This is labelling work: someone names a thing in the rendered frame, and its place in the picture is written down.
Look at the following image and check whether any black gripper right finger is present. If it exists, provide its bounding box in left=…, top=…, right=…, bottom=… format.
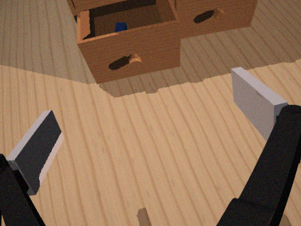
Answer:
left=216, top=67, right=301, bottom=226

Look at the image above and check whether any brown wooden chest of drawers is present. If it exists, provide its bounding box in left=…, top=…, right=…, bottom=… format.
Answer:
left=67, top=0, right=258, bottom=39

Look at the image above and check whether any blue 9v battery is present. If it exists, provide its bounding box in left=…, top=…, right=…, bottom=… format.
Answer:
left=115, top=23, right=127, bottom=32

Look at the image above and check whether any brown wooden drawer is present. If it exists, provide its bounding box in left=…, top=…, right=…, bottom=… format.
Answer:
left=73, top=0, right=111, bottom=9
left=175, top=0, right=255, bottom=37
left=77, top=0, right=181, bottom=84

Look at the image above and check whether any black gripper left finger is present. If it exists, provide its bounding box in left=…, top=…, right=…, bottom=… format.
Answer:
left=0, top=110, right=64, bottom=226

